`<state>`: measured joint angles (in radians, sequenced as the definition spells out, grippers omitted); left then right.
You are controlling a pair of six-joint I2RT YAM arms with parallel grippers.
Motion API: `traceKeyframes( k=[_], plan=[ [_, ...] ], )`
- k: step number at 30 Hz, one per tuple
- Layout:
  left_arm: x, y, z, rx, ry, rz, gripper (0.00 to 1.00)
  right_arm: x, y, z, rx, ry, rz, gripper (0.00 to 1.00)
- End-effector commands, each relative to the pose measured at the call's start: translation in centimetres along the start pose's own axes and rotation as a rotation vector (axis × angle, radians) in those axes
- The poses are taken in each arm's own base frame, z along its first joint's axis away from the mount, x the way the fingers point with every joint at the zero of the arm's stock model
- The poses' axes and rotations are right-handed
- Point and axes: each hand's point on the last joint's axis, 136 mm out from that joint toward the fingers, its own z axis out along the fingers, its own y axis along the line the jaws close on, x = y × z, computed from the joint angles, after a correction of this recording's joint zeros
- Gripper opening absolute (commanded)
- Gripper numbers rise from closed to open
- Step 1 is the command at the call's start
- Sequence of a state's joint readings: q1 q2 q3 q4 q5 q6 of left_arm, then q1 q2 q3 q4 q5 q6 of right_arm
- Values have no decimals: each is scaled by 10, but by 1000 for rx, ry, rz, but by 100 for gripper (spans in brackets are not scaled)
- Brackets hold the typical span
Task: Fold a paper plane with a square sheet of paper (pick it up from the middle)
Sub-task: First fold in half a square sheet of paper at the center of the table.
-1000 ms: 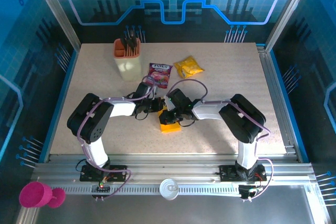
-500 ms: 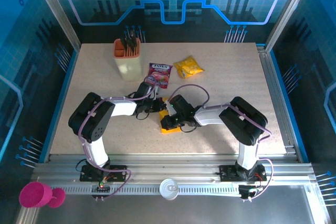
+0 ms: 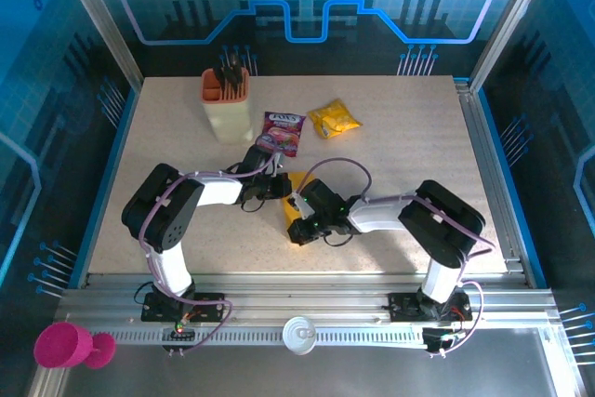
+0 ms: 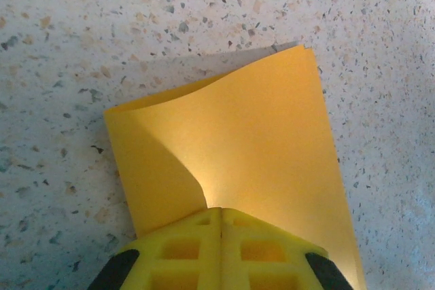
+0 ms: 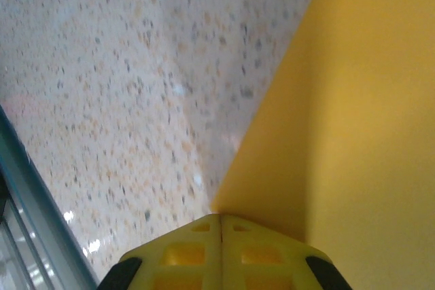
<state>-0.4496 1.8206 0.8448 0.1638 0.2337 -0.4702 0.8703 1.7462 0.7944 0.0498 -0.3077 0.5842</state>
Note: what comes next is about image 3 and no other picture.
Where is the purple candy bag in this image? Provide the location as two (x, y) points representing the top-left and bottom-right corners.
(257, 111), (308, 159)

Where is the cream knife block orange top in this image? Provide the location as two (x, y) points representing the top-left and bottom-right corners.
(200, 67), (256, 146)

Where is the yellow snack bag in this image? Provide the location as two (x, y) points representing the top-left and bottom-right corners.
(306, 98), (364, 140)

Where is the small LED circuit board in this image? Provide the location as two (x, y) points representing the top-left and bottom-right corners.
(421, 325), (466, 355)
(170, 309), (196, 340)

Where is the pink plastic goblet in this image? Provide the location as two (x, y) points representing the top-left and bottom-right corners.
(33, 321), (117, 370)

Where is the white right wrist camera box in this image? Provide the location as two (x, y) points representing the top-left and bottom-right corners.
(288, 192), (311, 222)

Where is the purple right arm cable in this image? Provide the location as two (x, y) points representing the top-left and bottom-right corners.
(297, 157), (501, 359)

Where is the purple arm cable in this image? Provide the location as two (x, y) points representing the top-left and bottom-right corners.
(138, 139), (284, 357)
(297, 157), (501, 359)

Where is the aluminium frame rail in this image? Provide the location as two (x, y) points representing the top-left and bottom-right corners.
(55, 272), (559, 337)

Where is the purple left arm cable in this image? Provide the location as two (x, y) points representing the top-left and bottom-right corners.
(138, 139), (284, 357)

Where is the slotted grey cable duct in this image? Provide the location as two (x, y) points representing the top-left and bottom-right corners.
(102, 325), (430, 348)

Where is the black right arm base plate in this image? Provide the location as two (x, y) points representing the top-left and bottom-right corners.
(388, 292), (473, 323)

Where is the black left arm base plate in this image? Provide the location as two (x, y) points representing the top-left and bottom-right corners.
(140, 292), (227, 324)

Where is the aluminium side rail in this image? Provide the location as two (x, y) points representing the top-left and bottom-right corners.
(453, 76), (536, 289)

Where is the aluminium frame post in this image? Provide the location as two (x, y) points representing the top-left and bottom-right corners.
(467, 0), (559, 91)
(49, 0), (145, 91)

